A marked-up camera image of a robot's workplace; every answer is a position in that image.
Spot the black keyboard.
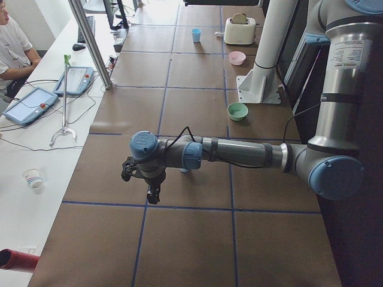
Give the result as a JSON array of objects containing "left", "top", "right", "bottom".
[{"left": 77, "top": 15, "right": 96, "bottom": 44}]

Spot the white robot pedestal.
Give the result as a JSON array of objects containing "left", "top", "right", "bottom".
[{"left": 236, "top": 0, "right": 298, "bottom": 104}]

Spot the teach pendant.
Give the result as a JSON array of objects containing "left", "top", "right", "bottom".
[
  {"left": 67, "top": 66, "right": 94, "bottom": 97},
  {"left": 2, "top": 87, "right": 58, "bottom": 125}
]

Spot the aluminium frame post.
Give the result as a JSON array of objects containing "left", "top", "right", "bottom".
[{"left": 68, "top": 0, "right": 113, "bottom": 90}]

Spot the far teach pendant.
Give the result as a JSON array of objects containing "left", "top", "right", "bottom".
[{"left": 67, "top": 66, "right": 94, "bottom": 97}]

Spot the paper cup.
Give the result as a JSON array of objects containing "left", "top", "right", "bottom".
[{"left": 23, "top": 169, "right": 42, "bottom": 188}]

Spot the metal reacher grabber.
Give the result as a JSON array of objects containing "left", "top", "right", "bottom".
[{"left": 49, "top": 54, "right": 77, "bottom": 147}]

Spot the cream toaster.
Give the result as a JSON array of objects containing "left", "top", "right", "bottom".
[{"left": 224, "top": 17, "right": 256, "bottom": 45}]

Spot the pink bowl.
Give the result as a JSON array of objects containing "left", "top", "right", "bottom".
[{"left": 229, "top": 51, "right": 246, "bottom": 66}]

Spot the green bowl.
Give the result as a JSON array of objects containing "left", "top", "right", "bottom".
[{"left": 227, "top": 102, "right": 248, "bottom": 121}]

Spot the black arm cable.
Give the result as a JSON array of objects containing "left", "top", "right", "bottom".
[{"left": 166, "top": 103, "right": 321, "bottom": 169}]

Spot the red cylinder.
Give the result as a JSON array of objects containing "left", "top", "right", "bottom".
[{"left": 1, "top": 249, "right": 39, "bottom": 273}]

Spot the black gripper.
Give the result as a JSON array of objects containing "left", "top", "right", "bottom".
[{"left": 142, "top": 170, "right": 166, "bottom": 204}]

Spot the black computer mouse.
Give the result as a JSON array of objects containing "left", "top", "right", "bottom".
[{"left": 72, "top": 43, "right": 86, "bottom": 51}]

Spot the toast slice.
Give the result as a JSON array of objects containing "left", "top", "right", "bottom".
[{"left": 232, "top": 13, "right": 247, "bottom": 25}]

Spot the computer monitor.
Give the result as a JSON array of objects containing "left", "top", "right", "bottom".
[{"left": 103, "top": 0, "right": 129, "bottom": 30}]

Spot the near teach pendant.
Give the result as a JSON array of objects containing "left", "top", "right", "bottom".
[{"left": 2, "top": 87, "right": 58, "bottom": 125}]

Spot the seated person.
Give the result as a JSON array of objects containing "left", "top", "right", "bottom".
[{"left": 1, "top": 1, "right": 41, "bottom": 102}]

